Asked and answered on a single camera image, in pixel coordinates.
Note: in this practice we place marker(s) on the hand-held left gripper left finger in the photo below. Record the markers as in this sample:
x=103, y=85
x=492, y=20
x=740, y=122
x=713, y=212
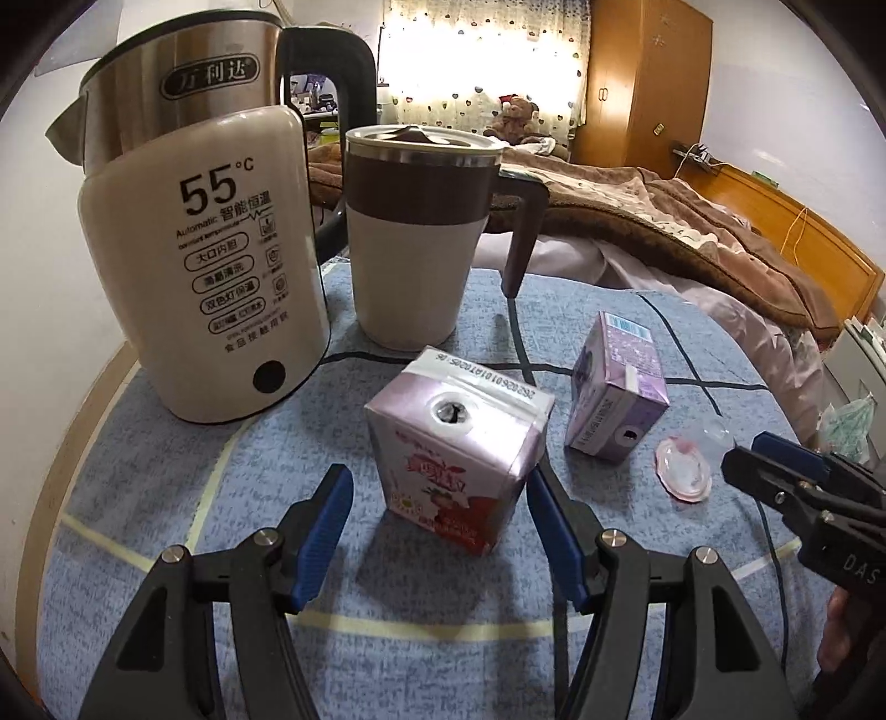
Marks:
x=322, y=533

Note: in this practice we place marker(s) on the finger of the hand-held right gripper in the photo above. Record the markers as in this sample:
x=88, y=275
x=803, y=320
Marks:
x=789, y=451
x=761, y=478

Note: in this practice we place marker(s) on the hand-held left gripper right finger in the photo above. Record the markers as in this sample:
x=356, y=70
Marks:
x=561, y=540

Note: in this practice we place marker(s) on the pink strawberry milk carton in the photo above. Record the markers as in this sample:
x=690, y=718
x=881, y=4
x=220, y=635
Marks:
x=443, y=478

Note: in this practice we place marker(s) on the person's right hand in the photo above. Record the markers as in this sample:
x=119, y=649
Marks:
x=839, y=637

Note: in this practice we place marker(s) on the clear plastic wrapper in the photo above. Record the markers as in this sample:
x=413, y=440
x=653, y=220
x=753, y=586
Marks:
x=718, y=433

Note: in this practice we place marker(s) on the pink plastic cup lid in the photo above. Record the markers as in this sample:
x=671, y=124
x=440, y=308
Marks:
x=682, y=471

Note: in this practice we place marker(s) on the white box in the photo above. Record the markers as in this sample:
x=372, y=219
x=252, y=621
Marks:
x=862, y=367

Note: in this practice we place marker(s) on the purple milk carton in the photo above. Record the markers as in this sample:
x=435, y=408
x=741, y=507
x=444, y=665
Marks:
x=609, y=401

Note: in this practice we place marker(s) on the blue table mat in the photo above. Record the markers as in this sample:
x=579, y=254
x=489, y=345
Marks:
x=173, y=484

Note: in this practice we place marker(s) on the wooden bed headboard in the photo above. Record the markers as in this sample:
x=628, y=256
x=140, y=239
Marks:
x=782, y=214

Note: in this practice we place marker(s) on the cream electric kettle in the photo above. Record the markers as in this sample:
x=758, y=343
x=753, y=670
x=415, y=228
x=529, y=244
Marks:
x=207, y=311

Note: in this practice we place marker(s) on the cream and brown lidded mug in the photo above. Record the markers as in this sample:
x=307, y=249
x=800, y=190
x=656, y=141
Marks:
x=408, y=277

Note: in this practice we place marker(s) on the brown blanket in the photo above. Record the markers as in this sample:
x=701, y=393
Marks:
x=623, y=214

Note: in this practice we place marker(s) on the wooden wardrobe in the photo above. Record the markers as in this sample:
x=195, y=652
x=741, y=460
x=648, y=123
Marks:
x=644, y=83

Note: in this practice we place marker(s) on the brown teddy bear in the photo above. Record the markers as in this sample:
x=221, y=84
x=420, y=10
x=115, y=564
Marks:
x=516, y=118

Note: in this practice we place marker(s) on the heart print curtain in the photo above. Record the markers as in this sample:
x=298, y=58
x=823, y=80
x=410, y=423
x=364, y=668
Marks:
x=457, y=69

